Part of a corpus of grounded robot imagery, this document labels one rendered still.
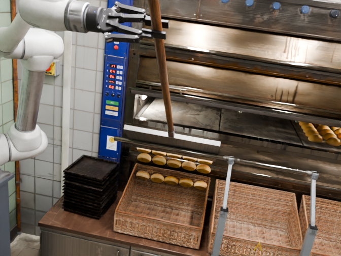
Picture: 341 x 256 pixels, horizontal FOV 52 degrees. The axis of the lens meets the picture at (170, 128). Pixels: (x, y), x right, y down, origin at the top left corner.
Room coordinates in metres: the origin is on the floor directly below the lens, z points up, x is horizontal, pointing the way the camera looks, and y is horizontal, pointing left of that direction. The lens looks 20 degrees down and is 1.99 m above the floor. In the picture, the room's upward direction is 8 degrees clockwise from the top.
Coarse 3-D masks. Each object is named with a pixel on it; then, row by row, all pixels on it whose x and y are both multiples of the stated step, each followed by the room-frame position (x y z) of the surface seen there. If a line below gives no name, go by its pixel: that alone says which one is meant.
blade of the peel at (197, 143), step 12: (132, 132) 1.89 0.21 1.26; (144, 132) 1.86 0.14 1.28; (156, 132) 1.86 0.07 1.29; (132, 144) 2.11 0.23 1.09; (168, 144) 1.96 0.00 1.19; (180, 144) 1.91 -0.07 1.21; (192, 144) 1.87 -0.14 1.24; (204, 144) 1.83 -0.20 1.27; (216, 144) 1.81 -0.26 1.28; (192, 156) 2.09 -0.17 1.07
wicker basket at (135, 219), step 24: (144, 168) 2.32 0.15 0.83; (144, 192) 2.27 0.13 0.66; (168, 192) 2.25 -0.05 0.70; (192, 192) 2.24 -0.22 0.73; (120, 216) 1.87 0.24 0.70; (144, 216) 1.85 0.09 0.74; (168, 216) 2.10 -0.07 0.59; (192, 216) 2.15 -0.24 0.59; (168, 240) 1.84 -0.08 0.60; (192, 240) 1.81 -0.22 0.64
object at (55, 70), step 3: (54, 60) 2.39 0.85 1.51; (57, 60) 2.41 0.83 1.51; (51, 63) 2.36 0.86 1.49; (54, 63) 2.36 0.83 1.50; (57, 63) 2.39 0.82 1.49; (51, 66) 2.36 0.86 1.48; (54, 66) 2.36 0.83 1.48; (57, 66) 2.39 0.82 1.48; (51, 69) 2.36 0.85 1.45; (54, 69) 2.36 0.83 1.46; (57, 69) 2.39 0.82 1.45; (48, 72) 2.36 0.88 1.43; (51, 72) 2.36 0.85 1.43; (54, 72) 2.36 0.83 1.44; (57, 72) 2.39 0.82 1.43; (51, 75) 2.36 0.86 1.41; (54, 75) 2.36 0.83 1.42
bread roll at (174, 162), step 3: (168, 159) 2.23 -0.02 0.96; (171, 159) 2.22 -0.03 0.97; (174, 159) 2.22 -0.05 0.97; (177, 159) 2.23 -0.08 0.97; (168, 162) 2.21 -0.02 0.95; (171, 162) 2.20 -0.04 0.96; (174, 162) 2.20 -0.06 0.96; (177, 162) 2.21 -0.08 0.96; (168, 165) 2.22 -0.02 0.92; (171, 165) 2.21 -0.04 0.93; (174, 165) 2.21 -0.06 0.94; (177, 165) 2.20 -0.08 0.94; (180, 165) 2.21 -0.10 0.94
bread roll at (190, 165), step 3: (186, 162) 2.21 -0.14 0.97; (189, 162) 2.21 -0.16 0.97; (192, 162) 2.23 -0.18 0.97; (183, 165) 2.20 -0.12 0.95; (186, 165) 2.19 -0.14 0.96; (189, 165) 2.19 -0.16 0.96; (192, 165) 2.19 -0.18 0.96; (183, 168) 2.21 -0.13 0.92; (186, 168) 2.20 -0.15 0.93; (189, 168) 2.20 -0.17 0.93; (192, 168) 2.19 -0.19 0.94; (195, 168) 2.20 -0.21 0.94
